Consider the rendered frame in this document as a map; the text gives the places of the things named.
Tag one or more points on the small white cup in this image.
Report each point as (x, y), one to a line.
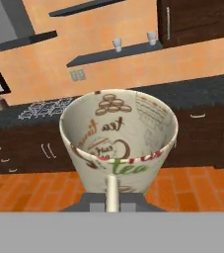
(152, 37)
(117, 44)

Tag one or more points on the dark wall shelf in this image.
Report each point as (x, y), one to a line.
(113, 54)
(84, 7)

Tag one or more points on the cream printed tea cup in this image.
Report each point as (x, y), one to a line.
(123, 131)

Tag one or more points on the grey range hood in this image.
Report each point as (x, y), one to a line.
(11, 26)

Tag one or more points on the dark wood base cabinets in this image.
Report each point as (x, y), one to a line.
(202, 131)

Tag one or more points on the grey wall outlet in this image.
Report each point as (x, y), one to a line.
(77, 75)

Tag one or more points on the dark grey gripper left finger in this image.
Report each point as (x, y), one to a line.
(90, 202)

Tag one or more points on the dark wood wall cabinet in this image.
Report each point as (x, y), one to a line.
(199, 19)

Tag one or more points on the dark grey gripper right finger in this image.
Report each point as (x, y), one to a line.
(133, 202)

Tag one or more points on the brown glass jar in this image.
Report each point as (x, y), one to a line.
(0, 102)

